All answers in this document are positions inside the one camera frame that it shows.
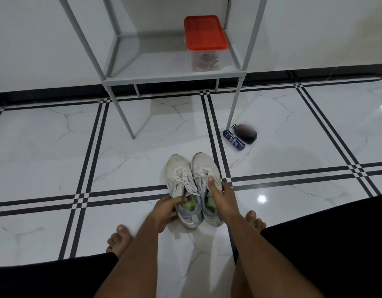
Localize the person's left hand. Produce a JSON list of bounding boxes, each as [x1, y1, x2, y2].
[[146, 195, 189, 235]]

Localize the person's right hand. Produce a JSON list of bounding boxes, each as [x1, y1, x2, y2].
[[207, 175, 242, 226]]

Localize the grey white shoelace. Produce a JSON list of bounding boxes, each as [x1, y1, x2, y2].
[[194, 166, 223, 191], [171, 166, 199, 196]]

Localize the white grey sneaker shoe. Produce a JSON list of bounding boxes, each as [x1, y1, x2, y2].
[[191, 151, 226, 228], [164, 154, 204, 230]]

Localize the clear box with red lid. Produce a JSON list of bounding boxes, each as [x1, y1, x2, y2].
[[191, 52, 221, 72]]

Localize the clear container with red lid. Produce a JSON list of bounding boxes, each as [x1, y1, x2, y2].
[[183, 15, 230, 73]]

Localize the person's left forearm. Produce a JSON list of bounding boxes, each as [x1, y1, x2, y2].
[[93, 217, 165, 298]]

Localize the person's right forearm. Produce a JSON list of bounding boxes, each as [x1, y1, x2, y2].
[[227, 215, 325, 298]]

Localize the person's right foot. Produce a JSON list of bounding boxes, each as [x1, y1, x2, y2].
[[244, 210, 268, 233]]

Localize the person's foot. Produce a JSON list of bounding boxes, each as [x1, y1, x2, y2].
[[244, 210, 268, 233], [105, 224, 134, 260]]

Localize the person's left foot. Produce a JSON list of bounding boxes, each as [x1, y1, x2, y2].
[[105, 224, 134, 260]]

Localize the person's right leg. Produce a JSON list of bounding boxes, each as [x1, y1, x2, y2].
[[230, 260, 254, 298]]

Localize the grey metal shelf rack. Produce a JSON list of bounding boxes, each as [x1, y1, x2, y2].
[[56, 0, 270, 140]]

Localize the black oval polish bottle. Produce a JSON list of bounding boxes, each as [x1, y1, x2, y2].
[[231, 123, 258, 145]]

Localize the black shorts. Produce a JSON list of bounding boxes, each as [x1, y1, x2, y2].
[[0, 192, 382, 298]]

